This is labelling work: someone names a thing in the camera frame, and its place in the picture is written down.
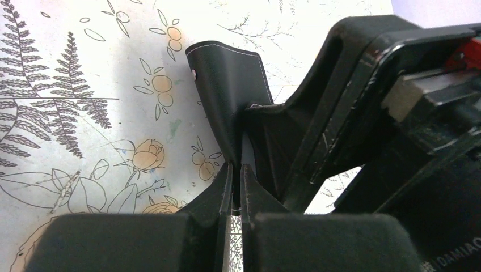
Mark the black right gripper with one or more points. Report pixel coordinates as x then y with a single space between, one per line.
403 103

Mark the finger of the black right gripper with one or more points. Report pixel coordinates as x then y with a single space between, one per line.
285 136

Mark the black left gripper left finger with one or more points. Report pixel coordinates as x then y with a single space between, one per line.
192 239

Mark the floral patterned table mat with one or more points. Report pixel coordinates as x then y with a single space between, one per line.
99 110

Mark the black leather card holder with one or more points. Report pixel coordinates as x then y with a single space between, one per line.
228 80

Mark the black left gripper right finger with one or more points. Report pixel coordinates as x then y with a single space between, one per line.
275 239

